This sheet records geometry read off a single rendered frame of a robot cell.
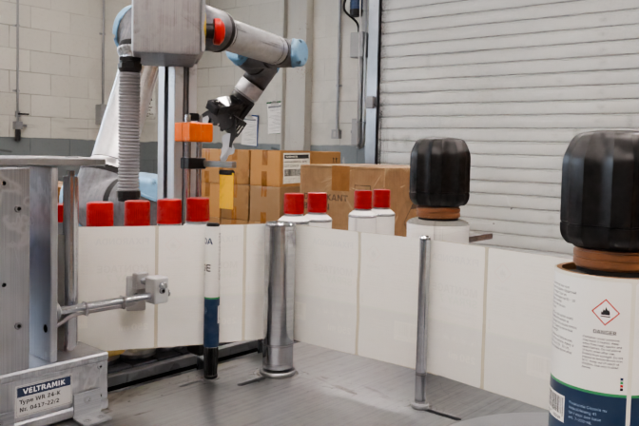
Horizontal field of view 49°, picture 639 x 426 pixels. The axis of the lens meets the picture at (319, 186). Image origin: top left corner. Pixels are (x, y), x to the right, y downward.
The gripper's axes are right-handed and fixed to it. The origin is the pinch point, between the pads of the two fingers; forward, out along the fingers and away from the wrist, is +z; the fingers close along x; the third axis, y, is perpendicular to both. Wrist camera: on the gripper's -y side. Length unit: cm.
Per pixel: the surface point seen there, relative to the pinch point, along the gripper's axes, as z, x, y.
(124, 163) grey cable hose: -6, -41, -96
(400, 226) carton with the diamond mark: -18, -63, -16
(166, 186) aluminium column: -4, -41, -82
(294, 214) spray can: -13, -60, -76
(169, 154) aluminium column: -9, -39, -84
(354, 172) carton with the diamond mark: -22, -48, -24
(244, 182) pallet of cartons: 40, 99, 274
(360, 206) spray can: -19, -64, -60
